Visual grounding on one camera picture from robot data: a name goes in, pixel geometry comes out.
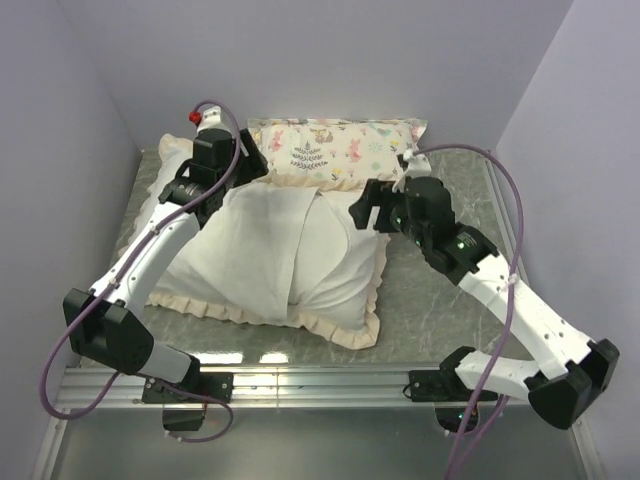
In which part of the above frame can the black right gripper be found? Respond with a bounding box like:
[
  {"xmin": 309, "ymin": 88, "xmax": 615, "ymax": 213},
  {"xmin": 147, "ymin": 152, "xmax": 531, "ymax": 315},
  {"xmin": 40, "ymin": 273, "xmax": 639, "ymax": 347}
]
[{"xmin": 347, "ymin": 178, "xmax": 430, "ymax": 249}]

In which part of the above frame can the white pillow with cream ruffle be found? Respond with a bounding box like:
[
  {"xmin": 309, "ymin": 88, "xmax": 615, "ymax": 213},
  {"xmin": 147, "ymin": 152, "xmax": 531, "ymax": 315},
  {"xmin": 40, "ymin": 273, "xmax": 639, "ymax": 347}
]
[{"xmin": 142, "ymin": 132, "xmax": 392, "ymax": 350}]

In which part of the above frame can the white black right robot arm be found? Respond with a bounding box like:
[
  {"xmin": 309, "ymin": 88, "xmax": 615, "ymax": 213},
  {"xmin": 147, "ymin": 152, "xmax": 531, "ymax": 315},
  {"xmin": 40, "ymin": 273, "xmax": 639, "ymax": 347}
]
[{"xmin": 349, "ymin": 177, "xmax": 620, "ymax": 430}]

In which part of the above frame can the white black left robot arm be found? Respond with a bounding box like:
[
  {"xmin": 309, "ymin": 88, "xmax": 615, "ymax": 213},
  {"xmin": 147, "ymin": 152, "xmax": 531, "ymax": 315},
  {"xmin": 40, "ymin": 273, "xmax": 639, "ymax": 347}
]
[{"xmin": 63, "ymin": 127, "xmax": 268, "ymax": 402}]

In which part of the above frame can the animal print patterned pillow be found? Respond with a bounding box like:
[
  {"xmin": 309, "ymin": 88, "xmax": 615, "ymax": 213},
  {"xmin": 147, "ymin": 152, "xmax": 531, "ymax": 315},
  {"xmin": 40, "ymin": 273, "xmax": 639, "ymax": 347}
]
[{"xmin": 248, "ymin": 118, "xmax": 427, "ymax": 191}]

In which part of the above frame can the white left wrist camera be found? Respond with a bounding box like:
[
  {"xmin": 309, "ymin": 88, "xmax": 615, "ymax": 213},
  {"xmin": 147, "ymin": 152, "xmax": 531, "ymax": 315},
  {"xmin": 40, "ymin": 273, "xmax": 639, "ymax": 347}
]
[{"xmin": 188, "ymin": 106, "xmax": 230, "ymax": 133}]

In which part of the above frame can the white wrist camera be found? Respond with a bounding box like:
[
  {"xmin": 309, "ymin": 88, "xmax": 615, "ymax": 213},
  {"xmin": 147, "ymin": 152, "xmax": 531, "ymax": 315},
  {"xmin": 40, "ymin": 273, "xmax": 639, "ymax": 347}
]
[
  {"xmin": 188, "ymin": 106, "xmax": 230, "ymax": 133},
  {"xmin": 397, "ymin": 149, "xmax": 432, "ymax": 178}
]

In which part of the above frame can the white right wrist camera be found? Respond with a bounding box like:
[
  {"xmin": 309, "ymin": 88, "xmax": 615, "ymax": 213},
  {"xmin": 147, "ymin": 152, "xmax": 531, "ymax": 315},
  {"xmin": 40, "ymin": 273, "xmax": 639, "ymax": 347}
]
[{"xmin": 397, "ymin": 149, "xmax": 432, "ymax": 178}]

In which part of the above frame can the aluminium right side rail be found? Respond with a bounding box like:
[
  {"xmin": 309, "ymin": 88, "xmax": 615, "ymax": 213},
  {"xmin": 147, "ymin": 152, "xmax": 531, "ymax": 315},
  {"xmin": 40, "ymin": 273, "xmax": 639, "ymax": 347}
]
[{"xmin": 477, "ymin": 149, "xmax": 554, "ymax": 361}]

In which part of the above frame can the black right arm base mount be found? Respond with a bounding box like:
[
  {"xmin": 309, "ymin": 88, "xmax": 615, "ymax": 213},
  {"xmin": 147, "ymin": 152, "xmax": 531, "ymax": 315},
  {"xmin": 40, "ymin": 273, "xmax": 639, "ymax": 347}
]
[{"xmin": 402, "ymin": 369, "xmax": 473, "ymax": 435}]

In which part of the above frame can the aluminium front rail frame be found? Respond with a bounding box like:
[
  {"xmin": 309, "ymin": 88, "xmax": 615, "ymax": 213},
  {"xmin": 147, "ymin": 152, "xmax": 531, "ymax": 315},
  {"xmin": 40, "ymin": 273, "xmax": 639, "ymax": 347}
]
[{"xmin": 29, "ymin": 362, "xmax": 601, "ymax": 480}]

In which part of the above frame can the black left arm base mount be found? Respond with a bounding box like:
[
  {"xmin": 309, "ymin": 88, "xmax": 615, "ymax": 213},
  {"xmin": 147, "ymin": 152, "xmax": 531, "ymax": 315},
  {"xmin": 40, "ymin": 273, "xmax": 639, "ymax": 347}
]
[{"xmin": 141, "ymin": 372, "xmax": 235, "ymax": 444}]

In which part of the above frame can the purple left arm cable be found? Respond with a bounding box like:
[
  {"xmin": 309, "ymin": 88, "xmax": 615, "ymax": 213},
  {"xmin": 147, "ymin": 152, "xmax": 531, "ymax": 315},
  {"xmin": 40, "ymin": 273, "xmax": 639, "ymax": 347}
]
[{"xmin": 41, "ymin": 99, "xmax": 242, "ymax": 444}]

